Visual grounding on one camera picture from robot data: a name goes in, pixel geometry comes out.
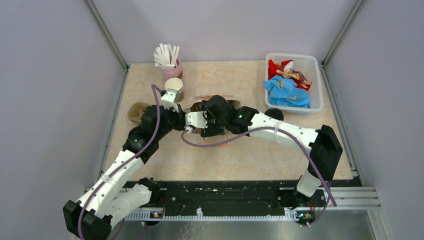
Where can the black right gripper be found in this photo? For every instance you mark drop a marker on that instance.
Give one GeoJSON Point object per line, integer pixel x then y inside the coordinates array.
{"type": "Point", "coordinates": [210, 130]}

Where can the cream paper takeout bag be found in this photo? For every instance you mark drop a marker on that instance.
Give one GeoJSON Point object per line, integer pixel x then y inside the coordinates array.
{"type": "Point", "coordinates": [227, 130]}

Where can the black cup lid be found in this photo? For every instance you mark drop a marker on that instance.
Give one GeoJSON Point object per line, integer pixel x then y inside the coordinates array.
{"type": "Point", "coordinates": [275, 113]}

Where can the brown pulp cup carrier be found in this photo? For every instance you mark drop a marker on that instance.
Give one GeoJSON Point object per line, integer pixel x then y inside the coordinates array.
{"type": "Point", "coordinates": [136, 111]}

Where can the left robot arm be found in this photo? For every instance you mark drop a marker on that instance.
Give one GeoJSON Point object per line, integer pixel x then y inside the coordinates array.
{"type": "Point", "coordinates": [100, 209]}

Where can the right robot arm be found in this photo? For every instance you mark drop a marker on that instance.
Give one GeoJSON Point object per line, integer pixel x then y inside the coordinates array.
{"type": "Point", "coordinates": [320, 146]}

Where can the stack of brown paper cups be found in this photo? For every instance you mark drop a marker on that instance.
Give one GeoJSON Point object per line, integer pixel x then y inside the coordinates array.
{"type": "Point", "coordinates": [176, 84]}

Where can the pink straw holder cup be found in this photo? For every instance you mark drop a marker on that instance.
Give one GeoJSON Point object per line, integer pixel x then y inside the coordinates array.
{"type": "Point", "coordinates": [176, 72]}

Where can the blue cartoon cloth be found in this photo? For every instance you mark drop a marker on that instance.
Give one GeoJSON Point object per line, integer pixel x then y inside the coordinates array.
{"type": "Point", "coordinates": [284, 92]}

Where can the red patterned cloth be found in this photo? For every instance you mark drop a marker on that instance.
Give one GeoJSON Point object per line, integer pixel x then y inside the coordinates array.
{"type": "Point", "coordinates": [286, 70]}

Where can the white wrapped straws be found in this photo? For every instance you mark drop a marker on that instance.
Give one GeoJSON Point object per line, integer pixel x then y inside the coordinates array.
{"type": "Point", "coordinates": [166, 56]}

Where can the white plastic basket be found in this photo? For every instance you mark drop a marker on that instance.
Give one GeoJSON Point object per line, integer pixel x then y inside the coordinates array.
{"type": "Point", "coordinates": [308, 65]}

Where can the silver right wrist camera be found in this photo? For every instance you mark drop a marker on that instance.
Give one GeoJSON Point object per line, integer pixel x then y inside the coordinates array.
{"type": "Point", "coordinates": [195, 120]}

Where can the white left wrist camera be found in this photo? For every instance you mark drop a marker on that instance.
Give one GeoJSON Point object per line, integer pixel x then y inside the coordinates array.
{"type": "Point", "coordinates": [169, 100]}

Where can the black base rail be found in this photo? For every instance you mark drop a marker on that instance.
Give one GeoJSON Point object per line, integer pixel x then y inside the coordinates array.
{"type": "Point", "coordinates": [246, 198]}

